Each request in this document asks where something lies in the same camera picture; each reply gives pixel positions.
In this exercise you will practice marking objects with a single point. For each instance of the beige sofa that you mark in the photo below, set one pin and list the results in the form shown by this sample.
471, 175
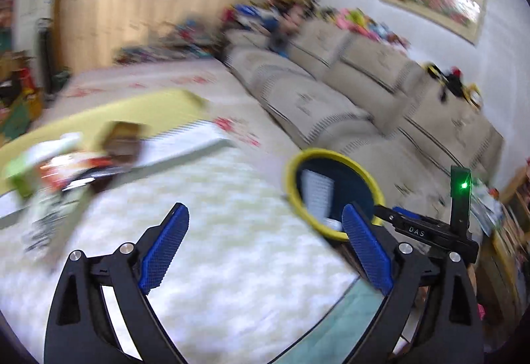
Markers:
411, 155

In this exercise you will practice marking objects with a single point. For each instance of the patterned tablecloth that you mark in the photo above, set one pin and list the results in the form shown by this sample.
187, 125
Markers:
189, 253

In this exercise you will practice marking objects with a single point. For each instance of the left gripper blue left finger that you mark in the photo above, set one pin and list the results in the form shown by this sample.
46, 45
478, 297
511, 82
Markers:
158, 246

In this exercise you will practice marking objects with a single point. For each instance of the white foam net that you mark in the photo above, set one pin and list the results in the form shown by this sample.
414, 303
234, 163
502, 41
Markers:
317, 194

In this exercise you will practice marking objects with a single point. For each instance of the plush toy pile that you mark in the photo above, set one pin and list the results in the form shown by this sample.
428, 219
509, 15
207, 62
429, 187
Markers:
335, 63

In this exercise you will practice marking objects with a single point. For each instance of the black tower fan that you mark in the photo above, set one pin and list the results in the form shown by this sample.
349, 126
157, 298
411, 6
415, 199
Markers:
46, 54

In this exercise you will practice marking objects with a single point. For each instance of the white green paper box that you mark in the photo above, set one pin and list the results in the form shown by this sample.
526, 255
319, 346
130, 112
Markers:
50, 220

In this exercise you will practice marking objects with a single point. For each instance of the yellow rimmed dark trash bin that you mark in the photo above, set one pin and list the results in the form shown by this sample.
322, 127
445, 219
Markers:
352, 183

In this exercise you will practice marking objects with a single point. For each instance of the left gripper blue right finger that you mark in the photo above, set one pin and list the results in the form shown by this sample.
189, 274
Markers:
375, 261

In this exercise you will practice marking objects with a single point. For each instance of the green white drink bottle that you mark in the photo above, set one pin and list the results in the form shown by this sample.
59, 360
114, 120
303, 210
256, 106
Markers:
20, 164

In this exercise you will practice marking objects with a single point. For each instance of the red snack wrapper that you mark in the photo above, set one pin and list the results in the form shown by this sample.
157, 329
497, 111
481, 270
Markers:
58, 172

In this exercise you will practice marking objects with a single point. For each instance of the brown plastic tray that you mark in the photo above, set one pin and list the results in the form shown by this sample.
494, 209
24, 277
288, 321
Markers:
123, 142

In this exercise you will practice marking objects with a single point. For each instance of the floral floor mat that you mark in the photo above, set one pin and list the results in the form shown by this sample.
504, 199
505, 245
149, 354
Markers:
202, 88

